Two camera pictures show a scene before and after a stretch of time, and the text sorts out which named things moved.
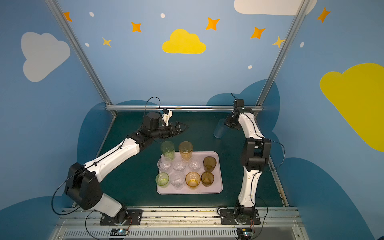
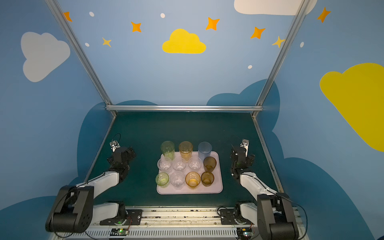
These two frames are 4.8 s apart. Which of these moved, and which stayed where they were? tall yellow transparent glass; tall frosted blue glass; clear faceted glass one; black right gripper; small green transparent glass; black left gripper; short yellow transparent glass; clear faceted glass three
Moved: tall frosted blue glass; black left gripper; black right gripper
Stayed: small green transparent glass; tall yellow transparent glass; clear faceted glass one; short yellow transparent glass; clear faceted glass three
